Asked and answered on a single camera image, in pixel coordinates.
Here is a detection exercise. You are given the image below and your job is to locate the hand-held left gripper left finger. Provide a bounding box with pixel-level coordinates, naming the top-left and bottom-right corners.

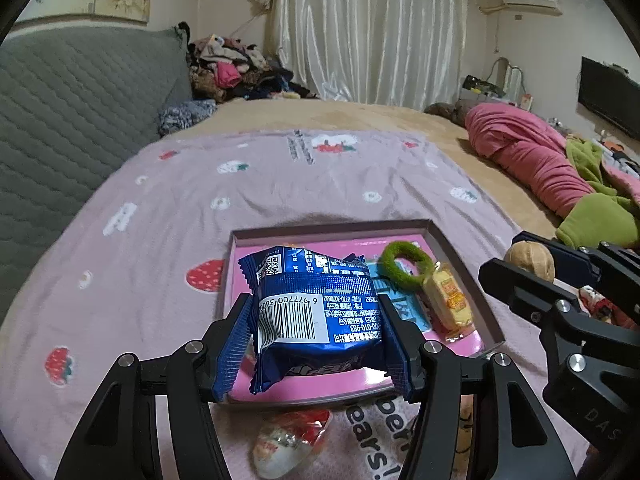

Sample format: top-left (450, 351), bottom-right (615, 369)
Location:
top-left (55, 292), bottom-right (259, 480)

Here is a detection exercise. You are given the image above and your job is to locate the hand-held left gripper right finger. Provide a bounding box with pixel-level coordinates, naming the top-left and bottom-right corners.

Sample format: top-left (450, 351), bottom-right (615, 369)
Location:
top-left (375, 293), bottom-right (577, 480)

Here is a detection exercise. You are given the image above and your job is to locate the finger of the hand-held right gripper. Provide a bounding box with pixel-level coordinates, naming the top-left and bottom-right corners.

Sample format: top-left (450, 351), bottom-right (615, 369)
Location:
top-left (512, 231), bottom-right (640, 328)
top-left (478, 258), bottom-right (640, 391)

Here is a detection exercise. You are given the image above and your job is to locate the brown walnut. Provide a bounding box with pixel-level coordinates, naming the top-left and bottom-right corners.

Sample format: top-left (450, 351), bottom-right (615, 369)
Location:
top-left (502, 240), bottom-right (556, 283)

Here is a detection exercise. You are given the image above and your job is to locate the pink tray box lid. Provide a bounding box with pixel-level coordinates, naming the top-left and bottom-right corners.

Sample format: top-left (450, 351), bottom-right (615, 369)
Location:
top-left (215, 219), bottom-right (506, 408)

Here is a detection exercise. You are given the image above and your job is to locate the yellow snack packet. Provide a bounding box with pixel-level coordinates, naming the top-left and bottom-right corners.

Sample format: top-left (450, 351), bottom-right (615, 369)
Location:
top-left (421, 262), bottom-right (476, 343)

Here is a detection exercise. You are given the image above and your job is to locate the blue snack packet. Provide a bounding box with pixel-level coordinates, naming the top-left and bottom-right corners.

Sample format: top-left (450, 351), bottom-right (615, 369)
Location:
top-left (237, 245), bottom-right (387, 395)

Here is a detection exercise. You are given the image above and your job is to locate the green fleece blanket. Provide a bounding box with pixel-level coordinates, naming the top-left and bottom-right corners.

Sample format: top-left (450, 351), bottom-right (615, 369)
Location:
top-left (556, 137), bottom-right (640, 250)

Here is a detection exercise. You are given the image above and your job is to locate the red white plush toy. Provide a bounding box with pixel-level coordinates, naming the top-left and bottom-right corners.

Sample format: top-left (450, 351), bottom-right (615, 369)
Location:
top-left (577, 285), bottom-right (618, 323)

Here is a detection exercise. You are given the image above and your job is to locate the pink book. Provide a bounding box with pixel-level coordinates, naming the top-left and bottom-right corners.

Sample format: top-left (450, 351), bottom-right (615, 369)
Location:
top-left (227, 232), bottom-right (486, 401)

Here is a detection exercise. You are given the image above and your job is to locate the red white snack packet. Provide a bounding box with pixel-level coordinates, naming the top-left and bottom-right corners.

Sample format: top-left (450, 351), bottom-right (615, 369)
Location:
top-left (251, 407), bottom-right (333, 478)

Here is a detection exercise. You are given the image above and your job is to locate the pink quilt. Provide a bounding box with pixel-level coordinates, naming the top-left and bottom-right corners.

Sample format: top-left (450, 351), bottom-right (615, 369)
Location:
top-left (465, 102), bottom-right (640, 221)

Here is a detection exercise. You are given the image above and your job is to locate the pink strawberry print blanket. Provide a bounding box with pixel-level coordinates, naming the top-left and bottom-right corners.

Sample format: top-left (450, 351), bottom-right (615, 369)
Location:
top-left (0, 130), bottom-right (596, 480)

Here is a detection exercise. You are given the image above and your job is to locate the black television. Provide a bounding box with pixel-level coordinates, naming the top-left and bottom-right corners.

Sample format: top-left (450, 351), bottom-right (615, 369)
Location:
top-left (577, 56), bottom-right (640, 141)

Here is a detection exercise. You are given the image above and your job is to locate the cluttered side table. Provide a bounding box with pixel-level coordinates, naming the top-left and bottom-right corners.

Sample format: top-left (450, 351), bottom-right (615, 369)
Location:
top-left (460, 57), bottom-right (533, 111)

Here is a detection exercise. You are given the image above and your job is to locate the brown cloth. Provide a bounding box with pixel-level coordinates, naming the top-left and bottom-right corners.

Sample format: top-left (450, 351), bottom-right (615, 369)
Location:
top-left (424, 101), bottom-right (473, 121)

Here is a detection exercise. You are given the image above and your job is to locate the beige bed sheet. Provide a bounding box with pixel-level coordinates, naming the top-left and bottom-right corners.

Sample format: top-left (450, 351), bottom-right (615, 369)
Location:
top-left (210, 99), bottom-right (566, 241)

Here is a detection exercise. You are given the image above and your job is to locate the blue patterned cloth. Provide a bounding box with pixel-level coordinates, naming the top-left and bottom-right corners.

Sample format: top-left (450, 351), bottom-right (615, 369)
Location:
top-left (157, 99), bottom-right (218, 137)

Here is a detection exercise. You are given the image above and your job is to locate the pile of clothes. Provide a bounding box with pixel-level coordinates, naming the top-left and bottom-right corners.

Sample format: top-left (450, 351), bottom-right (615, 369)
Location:
top-left (187, 34), bottom-right (321, 102)

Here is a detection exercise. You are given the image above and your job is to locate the grey quilted headboard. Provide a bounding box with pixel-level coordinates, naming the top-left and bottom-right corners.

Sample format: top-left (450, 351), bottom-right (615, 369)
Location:
top-left (0, 25), bottom-right (193, 321)

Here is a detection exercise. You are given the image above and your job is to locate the white curtain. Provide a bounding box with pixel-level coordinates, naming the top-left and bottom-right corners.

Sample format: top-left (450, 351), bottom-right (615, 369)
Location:
top-left (265, 0), bottom-right (468, 108)

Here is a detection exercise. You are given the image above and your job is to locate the green fuzzy ring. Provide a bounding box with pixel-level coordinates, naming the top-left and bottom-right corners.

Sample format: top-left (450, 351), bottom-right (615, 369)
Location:
top-left (377, 241), bottom-right (436, 292)

